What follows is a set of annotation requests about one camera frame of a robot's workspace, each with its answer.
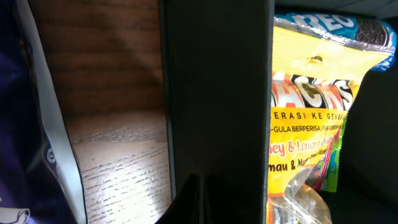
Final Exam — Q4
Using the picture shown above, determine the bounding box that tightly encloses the dark purple chocolate bar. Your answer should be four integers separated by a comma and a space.
1, 0, 88, 223

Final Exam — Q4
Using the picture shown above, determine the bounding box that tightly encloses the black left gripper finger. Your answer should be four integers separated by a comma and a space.
156, 175, 262, 224

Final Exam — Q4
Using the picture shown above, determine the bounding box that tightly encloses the blue Oreo cookie pack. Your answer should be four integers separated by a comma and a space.
274, 12, 397, 72

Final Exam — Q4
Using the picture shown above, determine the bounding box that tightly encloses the dark green box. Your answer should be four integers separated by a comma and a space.
159, 0, 397, 223

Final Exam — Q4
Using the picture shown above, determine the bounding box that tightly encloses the yellow Hacks candy bag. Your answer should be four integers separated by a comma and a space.
266, 26, 389, 223

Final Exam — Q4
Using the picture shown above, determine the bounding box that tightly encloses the green Haribo worms bag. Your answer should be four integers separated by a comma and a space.
305, 118, 346, 192

